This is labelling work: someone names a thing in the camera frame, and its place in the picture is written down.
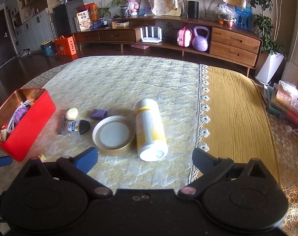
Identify red metal box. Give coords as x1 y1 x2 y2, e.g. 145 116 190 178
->
0 88 56 162

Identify white router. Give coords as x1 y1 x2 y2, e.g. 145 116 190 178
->
140 26 162 44

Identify orange gift bag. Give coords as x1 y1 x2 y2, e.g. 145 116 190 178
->
54 36 77 56

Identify potted tree white pot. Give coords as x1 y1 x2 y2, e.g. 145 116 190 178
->
248 0 286 85

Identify white sunglasses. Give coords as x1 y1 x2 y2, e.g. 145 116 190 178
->
1 100 31 135

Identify teal bucket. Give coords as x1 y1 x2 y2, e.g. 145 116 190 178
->
40 40 57 57

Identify quilted cream mat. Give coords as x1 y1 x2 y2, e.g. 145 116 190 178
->
0 55 211 195

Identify cream round ball toy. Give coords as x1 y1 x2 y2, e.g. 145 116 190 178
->
65 107 78 121

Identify white yellow cylinder bottle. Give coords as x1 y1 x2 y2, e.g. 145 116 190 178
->
135 99 168 162

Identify small purple block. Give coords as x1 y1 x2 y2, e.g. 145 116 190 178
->
89 109 108 121

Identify black triangular object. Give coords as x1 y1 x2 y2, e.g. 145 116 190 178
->
79 120 91 135

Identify round gold tin lid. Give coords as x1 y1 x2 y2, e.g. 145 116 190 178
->
92 116 136 157

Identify black speaker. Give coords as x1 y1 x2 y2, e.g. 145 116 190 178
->
187 1 199 19

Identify stack of colourful books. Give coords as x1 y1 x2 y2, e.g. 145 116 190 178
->
263 80 298 126

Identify small metal clip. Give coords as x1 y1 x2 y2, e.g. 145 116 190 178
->
57 114 66 135

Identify small printed packet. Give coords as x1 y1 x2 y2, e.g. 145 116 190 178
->
66 120 80 134

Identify orange white cereal box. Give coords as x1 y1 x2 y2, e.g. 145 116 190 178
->
76 10 91 31

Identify wooden tv cabinet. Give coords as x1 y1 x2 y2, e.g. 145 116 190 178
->
72 16 263 70

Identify purple kettlebell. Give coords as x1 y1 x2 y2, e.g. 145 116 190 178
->
192 26 210 52

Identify purple spiky toy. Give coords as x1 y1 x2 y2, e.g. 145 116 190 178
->
13 104 31 125

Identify pink toy case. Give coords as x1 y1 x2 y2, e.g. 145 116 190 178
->
177 26 192 47

